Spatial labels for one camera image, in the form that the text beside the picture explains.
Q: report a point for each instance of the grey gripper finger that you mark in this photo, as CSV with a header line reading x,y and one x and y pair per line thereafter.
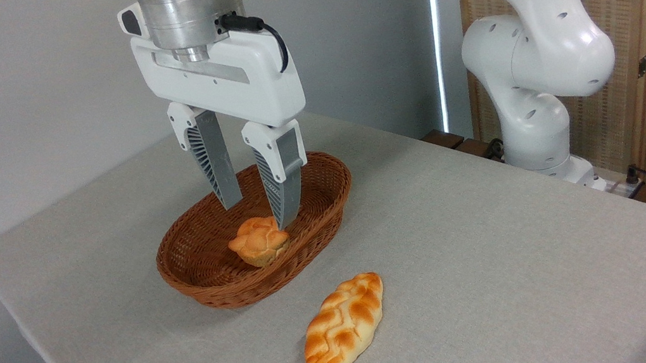
x,y
213,153
285,161

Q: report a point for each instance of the brown oval wicker basket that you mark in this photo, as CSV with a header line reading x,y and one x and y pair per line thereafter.
x,y
211,288

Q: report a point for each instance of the round golden bread roll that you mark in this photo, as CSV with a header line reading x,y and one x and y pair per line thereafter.
x,y
259,243

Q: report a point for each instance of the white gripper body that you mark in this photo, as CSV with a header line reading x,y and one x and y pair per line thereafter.
x,y
257,82

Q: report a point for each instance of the long braided bread loaf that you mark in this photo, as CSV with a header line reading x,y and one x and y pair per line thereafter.
x,y
345,329

